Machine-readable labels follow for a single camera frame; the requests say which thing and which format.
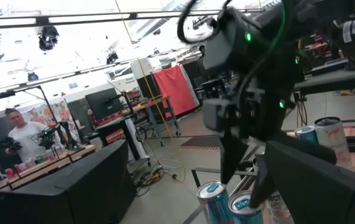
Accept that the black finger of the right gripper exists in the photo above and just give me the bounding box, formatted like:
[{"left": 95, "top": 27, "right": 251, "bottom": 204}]
[
  {"left": 220, "top": 130, "right": 250, "bottom": 185},
  {"left": 249, "top": 146, "right": 275, "bottom": 209}
]

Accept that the wooden background table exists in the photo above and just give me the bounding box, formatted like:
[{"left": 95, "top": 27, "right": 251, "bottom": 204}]
[{"left": 0, "top": 143, "right": 97, "bottom": 191}]

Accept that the orange cloth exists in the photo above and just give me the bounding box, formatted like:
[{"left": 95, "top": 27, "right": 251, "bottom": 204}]
[{"left": 152, "top": 64, "right": 200, "bottom": 118}]

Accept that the silver Celsius Arctic Vibe can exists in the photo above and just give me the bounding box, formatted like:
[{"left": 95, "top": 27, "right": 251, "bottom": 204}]
[{"left": 264, "top": 189, "right": 295, "bottom": 224}]

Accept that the black mat orange-striped edge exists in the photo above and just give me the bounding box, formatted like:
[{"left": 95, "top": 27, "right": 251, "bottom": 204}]
[{"left": 178, "top": 134, "right": 226, "bottom": 152}]

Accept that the black overhead frame beam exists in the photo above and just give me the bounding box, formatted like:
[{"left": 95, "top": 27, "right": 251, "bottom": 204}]
[{"left": 0, "top": 8, "right": 259, "bottom": 30}]

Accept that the black shelf divider bar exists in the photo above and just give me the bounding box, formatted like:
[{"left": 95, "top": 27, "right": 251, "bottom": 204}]
[{"left": 191, "top": 167, "right": 259, "bottom": 189}]

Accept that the black overhead camera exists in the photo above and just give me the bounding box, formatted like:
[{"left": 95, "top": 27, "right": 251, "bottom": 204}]
[{"left": 37, "top": 25, "right": 60, "bottom": 52}]

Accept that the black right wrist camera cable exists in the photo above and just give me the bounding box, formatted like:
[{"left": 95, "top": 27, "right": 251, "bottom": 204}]
[{"left": 177, "top": 0, "right": 228, "bottom": 44}]

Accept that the person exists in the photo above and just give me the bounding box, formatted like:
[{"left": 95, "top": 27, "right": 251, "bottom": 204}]
[{"left": 4, "top": 108, "right": 65, "bottom": 163}]

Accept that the black monitor on desk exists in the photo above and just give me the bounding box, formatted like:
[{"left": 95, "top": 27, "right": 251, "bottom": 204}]
[{"left": 85, "top": 87, "right": 124, "bottom": 121}]

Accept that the black ceiling camera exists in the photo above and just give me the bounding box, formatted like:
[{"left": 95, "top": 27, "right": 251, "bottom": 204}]
[{"left": 106, "top": 52, "right": 119, "bottom": 65}]

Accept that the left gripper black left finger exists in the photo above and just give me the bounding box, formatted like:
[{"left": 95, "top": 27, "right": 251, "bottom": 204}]
[{"left": 0, "top": 139, "right": 137, "bottom": 224}]

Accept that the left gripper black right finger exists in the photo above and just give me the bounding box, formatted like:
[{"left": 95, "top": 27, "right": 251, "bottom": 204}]
[{"left": 264, "top": 140, "right": 355, "bottom": 224}]

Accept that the grey desk panel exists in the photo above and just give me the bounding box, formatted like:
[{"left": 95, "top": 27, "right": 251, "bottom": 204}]
[{"left": 295, "top": 58, "right": 355, "bottom": 96}]

